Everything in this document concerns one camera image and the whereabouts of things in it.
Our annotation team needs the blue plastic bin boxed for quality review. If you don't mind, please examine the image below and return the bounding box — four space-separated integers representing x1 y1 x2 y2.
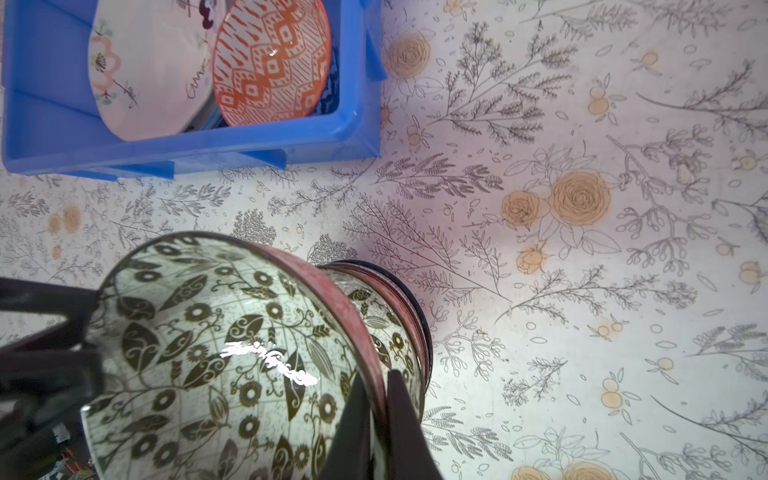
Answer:
2 1 386 181

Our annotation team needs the cream floral plate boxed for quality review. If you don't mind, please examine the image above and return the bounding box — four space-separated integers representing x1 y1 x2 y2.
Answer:
87 0 228 141

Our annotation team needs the blue patterned bowl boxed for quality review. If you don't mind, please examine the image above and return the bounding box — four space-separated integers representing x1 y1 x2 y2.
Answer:
82 232 386 479

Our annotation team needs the pink floral bowl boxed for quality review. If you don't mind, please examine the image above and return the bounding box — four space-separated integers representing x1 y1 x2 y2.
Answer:
320 263 427 418

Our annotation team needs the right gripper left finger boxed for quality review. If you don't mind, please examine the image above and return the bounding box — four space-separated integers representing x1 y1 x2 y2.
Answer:
1 278 102 456

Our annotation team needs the white watermelon plate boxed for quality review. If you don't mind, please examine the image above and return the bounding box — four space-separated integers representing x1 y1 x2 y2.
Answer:
180 87 225 133

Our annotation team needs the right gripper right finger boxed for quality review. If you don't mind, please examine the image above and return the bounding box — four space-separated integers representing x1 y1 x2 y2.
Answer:
320 370 442 480

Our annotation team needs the orange patterned upturned bowl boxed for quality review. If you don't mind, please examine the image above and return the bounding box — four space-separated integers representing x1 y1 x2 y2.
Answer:
212 0 332 127

